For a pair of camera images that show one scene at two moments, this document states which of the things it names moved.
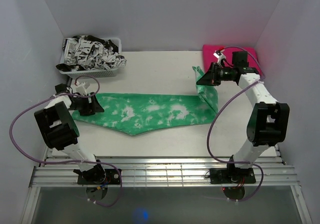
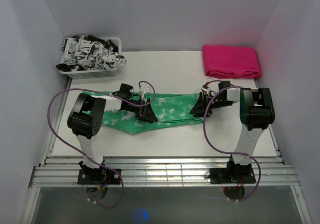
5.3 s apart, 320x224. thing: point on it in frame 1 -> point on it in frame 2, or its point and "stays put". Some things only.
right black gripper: x=210 y=77 -> x=198 y=108
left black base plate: x=112 y=177 stays put
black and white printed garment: x=89 y=52 stays put
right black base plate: x=237 y=176 stays put
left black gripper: x=91 y=108 -> x=146 y=114
